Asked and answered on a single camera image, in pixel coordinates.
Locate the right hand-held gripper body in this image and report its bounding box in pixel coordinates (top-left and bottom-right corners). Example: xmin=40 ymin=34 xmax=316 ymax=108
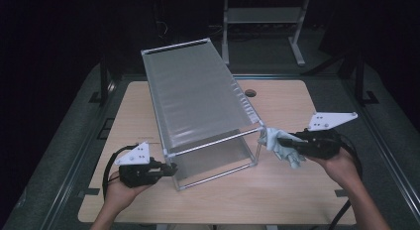
xmin=295 ymin=111 xmax=359 ymax=160

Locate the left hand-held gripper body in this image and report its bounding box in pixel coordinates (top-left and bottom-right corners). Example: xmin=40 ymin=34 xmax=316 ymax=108
xmin=114 ymin=142 xmax=166 ymax=188

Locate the pale green cleaning cloth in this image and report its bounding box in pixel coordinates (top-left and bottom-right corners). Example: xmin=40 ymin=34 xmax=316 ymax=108
xmin=257 ymin=126 xmax=306 ymax=170

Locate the two-tier metal frame rack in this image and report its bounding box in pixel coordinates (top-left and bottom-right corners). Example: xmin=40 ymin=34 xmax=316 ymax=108
xmin=141 ymin=37 xmax=267 ymax=192

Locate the person's left hand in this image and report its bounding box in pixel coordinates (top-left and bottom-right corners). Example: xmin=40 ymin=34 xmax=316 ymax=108
xmin=105 ymin=172 xmax=152 ymax=214

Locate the person's right hand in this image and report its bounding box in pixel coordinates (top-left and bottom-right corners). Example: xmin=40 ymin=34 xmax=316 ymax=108
xmin=310 ymin=149 xmax=363 ymax=191

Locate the dark floor socket plate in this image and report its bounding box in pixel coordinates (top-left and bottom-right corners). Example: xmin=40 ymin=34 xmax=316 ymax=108
xmin=97 ymin=117 xmax=115 ymax=140

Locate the black upright stand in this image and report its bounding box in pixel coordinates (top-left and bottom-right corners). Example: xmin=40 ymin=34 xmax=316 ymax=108
xmin=88 ymin=55 xmax=117 ymax=107
xmin=355 ymin=53 xmax=380 ymax=107

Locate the left hand-held gripper black cable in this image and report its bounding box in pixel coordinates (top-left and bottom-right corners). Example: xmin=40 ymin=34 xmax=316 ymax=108
xmin=102 ymin=144 xmax=138 ymax=201

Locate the hand-held gripper black cable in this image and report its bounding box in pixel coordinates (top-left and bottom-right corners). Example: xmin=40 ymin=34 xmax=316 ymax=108
xmin=326 ymin=140 xmax=365 ymax=230
xmin=102 ymin=144 xmax=138 ymax=201

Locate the metal floor rail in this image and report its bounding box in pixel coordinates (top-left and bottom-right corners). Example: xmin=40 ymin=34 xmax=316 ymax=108
xmin=343 ymin=79 xmax=420 ymax=221
xmin=39 ymin=80 xmax=117 ymax=230

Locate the right hand-held gripper black cable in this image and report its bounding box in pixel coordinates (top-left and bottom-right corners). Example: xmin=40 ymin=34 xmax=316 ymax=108
xmin=326 ymin=140 xmax=365 ymax=230

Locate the tangle of black floor cables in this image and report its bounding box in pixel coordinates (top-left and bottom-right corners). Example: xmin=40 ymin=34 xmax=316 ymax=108
xmin=155 ymin=20 xmax=172 ymax=43

